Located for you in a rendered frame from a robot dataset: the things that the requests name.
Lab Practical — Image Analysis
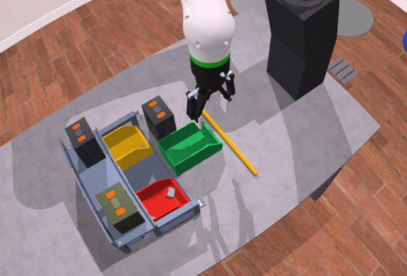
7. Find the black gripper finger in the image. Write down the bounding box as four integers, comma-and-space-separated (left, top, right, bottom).
218, 70, 235, 114
186, 87, 213, 130

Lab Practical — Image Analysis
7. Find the grey bin rack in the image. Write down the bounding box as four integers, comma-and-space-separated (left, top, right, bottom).
58, 110, 206, 254

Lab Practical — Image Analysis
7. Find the yellow open bin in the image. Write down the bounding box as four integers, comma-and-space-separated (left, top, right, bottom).
103, 125, 153, 171

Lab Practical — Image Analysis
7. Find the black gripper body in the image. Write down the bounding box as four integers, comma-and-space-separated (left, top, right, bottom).
195, 77, 226, 96

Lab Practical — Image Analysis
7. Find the yellow long thin bar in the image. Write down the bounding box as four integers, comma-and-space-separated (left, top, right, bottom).
202, 109, 258, 175

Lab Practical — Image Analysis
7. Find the red open bin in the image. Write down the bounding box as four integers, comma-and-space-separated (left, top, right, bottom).
136, 177, 190, 222

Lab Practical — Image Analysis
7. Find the green bin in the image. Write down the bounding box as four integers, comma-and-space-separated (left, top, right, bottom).
157, 121, 222, 176

